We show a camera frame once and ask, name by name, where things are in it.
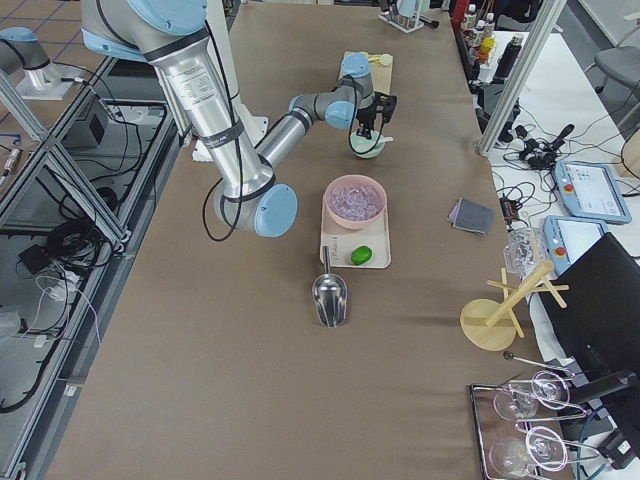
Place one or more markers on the wooden stand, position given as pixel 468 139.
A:
pixel 492 325

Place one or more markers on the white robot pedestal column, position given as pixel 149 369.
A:
pixel 219 50

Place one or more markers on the metal ice scoop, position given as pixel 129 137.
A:
pixel 330 295

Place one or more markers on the pink bowl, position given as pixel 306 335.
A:
pixel 355 180

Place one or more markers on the pile of clear ice cubes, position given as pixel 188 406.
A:
pixel 355 202

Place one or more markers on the black monitor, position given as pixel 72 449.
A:
pixel 599 326

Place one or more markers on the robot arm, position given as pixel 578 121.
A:
pixel 174 37

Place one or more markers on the green lime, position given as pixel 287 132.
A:
pixel 361 255

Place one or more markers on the wine glass lower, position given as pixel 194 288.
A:
pixel 535 455

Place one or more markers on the aluminium frame post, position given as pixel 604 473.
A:
pixel 535 41

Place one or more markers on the cream plastic tray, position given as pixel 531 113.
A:
pixel 342 242

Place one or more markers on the mint green bowl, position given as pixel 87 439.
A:
pixel 359 146

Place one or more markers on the teach pendant with red button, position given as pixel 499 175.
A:
pixel 589 190

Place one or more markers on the wooden cutting board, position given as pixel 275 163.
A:
pixel 380 75

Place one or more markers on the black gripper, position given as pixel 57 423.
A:
pixel 367 113

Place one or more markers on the wine glass upper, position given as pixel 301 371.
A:
pixel 521 399

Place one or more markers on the metal wine glass rack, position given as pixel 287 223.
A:
pixel 584 461

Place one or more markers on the grey folded cloth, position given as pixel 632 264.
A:
pixel 471 217

